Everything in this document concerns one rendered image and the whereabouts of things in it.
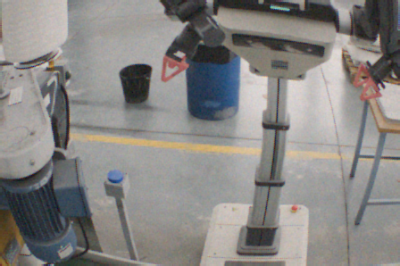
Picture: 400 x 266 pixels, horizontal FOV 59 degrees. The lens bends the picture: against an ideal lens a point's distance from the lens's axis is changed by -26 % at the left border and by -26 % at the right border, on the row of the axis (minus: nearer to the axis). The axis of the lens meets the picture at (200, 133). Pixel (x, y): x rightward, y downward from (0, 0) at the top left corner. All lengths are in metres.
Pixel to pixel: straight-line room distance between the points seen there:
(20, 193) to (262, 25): 0.86
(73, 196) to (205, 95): 2.64
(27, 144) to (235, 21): 0.77
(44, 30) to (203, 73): 2.61
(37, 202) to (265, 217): 1.29
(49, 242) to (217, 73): 2.58
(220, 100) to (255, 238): 1.63
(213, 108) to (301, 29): 2.23
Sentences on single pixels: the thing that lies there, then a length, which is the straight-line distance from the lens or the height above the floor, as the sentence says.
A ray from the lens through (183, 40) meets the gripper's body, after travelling 1.13.
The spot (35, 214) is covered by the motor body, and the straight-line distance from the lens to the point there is 0.83.
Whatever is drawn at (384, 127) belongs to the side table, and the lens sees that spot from 2.21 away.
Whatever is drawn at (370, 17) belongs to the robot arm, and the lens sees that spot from 1.13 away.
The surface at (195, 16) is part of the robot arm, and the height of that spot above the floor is 1.47.
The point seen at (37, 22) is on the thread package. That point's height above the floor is 1.61.
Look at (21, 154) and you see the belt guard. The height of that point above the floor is 1.41.
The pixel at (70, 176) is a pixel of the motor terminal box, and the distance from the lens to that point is 0.83.
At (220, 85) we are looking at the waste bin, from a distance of 3.34.
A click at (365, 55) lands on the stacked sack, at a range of 4.37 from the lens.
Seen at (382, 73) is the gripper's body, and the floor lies 1.37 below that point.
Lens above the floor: 1.79
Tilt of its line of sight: 32 degrees down
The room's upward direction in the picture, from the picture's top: 1 degrees counter-clockwise
